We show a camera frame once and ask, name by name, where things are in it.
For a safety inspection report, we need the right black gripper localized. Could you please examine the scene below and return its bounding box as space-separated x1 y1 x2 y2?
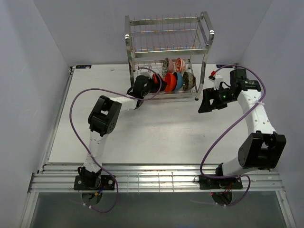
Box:
198 86 236 114

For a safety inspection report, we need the orange plastic bowl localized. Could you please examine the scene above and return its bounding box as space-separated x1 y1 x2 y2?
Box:
164 72 177 92
152 74 164 86

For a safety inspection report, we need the blue ceramic bowl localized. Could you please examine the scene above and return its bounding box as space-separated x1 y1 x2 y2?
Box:
173 72 183 92

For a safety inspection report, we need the grey leaf patterned bowl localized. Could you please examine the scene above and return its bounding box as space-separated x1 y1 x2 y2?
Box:
161 58 174 77

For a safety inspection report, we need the brown bowl dark patterned rim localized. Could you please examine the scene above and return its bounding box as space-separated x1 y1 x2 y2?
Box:
182 71 196 91

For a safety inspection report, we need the orange floral white bowl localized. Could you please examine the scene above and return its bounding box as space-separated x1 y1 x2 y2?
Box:
174 57 186 74

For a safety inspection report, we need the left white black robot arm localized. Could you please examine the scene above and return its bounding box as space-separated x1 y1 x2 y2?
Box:
74 74 167 191

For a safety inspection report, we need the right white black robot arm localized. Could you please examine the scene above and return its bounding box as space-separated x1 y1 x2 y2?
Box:
198 66 286 189

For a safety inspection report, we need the stainless steel dish rack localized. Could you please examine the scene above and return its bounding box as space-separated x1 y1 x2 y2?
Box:
124 11 215 100

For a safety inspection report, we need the right blue table sticker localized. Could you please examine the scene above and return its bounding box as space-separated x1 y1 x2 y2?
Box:
216 64 233 68

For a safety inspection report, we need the blue table sticker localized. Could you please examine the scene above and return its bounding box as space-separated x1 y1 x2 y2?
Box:
216 64 233 68
76 65 92 69

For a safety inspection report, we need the left blue table sticker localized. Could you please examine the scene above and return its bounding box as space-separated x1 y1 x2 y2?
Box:
76 65 92 69

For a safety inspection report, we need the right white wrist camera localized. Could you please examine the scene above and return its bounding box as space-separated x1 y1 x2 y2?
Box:
208 71 223 90

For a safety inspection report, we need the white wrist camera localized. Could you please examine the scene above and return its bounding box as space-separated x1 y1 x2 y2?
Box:
139 71 153 78
208 71 223 90

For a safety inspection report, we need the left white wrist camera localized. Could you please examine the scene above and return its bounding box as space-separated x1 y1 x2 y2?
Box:
139 71 153 78

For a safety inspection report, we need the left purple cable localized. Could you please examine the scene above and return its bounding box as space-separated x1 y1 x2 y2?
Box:
70 66 163 213

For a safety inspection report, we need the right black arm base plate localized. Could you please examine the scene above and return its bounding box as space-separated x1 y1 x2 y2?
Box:
193 175 243 190

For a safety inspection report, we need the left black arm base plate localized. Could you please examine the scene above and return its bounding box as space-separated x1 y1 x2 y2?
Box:
73 175 115 191

